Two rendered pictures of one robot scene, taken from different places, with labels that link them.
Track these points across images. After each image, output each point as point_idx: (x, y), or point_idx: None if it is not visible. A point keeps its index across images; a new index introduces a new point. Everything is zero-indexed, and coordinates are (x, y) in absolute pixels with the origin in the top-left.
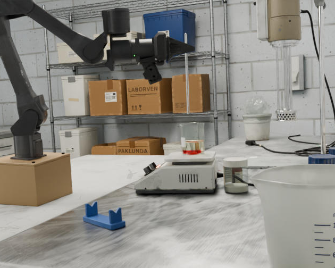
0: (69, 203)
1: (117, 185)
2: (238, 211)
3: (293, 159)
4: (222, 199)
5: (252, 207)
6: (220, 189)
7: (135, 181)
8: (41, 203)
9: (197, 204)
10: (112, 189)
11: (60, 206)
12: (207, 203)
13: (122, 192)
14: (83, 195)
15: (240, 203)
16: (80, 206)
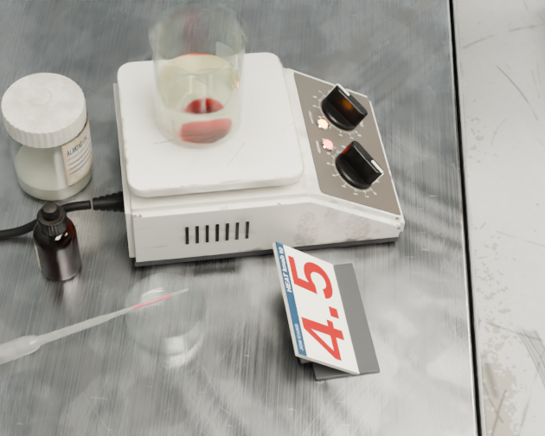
0: (493, 31)
1: (498, 225)
2: (35, 6)
3: None
4: (89, 95)
5: (1, 39)
6: (110, 190)
7: (473, 298)
8: None
9: (146, 48)
10: (476, 170)
11: (498, 11)
12: (123, 58)
13: (421, 143)
14: (516, 99)
15: (35, 60)
16: (454, 22)
